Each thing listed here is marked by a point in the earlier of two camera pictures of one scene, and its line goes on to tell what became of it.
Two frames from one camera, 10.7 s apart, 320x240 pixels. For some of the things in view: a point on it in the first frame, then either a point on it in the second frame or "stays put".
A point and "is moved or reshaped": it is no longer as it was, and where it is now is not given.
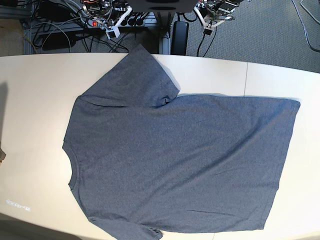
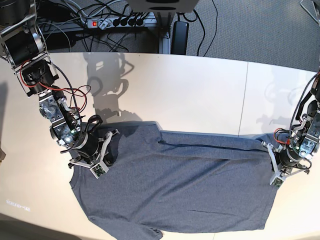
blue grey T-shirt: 146,161 is moved or reshaped
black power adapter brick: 179,37 stays put
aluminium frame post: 164,45 stays put
